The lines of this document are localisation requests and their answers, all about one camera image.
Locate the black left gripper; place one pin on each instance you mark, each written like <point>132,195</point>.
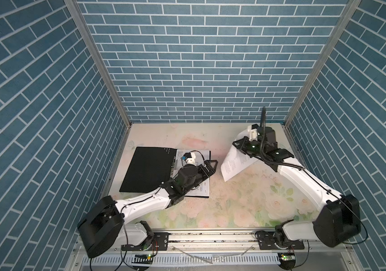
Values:
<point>209,171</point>

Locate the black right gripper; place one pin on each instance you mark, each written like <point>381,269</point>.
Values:
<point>244,141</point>

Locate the technical drawing sheet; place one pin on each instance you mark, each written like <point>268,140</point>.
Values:
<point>202,187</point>

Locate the white text document sheet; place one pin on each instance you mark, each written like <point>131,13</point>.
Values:
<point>234,163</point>

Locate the orange file folder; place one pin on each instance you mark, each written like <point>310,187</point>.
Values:
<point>149,168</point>

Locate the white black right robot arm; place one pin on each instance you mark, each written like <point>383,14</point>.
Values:
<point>339,215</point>

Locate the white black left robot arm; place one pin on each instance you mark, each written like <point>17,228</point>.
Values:
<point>110,220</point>

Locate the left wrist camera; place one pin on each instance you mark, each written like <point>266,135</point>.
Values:
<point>191,157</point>

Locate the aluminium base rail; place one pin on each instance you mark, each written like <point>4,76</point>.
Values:
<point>314,257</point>

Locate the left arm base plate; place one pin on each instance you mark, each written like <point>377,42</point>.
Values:
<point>159,241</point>

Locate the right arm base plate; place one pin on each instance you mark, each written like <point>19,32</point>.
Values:
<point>269,240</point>

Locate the white cable duct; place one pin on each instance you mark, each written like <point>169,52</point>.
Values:
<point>182,259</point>

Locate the aluminium corner post right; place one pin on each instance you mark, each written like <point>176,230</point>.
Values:
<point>335,34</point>

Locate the aluminium corner post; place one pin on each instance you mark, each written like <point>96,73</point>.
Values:
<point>335,34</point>
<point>79,20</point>

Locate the aluminium corner post left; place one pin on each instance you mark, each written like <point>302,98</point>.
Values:
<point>79,20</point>

